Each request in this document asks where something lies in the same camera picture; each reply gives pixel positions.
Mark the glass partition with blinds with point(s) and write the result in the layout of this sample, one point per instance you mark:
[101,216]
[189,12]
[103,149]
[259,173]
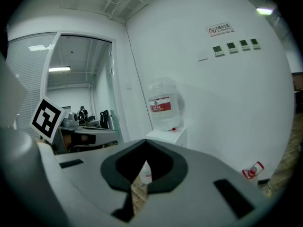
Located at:
[26,79]

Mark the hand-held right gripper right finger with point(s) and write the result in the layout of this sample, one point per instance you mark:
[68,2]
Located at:
[201,169]

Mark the white wall sign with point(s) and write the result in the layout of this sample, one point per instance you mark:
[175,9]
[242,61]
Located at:
[219,29]

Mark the black backpack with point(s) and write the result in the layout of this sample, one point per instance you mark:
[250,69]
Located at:
[105,119]

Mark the white wall panel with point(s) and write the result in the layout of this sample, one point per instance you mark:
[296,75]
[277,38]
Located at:
[202,55]

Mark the white water dispenser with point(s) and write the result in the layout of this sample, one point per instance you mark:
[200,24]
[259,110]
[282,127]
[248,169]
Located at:
[172,137]

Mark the ceiling light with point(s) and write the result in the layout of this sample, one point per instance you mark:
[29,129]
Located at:
[265,11]

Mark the wall thermostat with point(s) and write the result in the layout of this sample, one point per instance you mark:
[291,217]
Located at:
[232,47]
[244,45]
[218,50]
[255,44]

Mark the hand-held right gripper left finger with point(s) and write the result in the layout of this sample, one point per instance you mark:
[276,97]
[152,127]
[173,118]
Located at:
[82,193]

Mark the white door frame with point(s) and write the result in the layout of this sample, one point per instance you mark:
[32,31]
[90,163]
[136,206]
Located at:
[50,55]

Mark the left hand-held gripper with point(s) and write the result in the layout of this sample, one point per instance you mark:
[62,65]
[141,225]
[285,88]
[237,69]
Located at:
[45,119]

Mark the inverted clear water jug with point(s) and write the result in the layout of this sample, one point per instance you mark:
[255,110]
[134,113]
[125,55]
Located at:
[164,103]

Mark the frosted glass door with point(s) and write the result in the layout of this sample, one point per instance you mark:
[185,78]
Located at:
[113,91]

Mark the ceiling vent grille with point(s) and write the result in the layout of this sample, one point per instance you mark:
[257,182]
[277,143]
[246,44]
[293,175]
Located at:
[113,1]

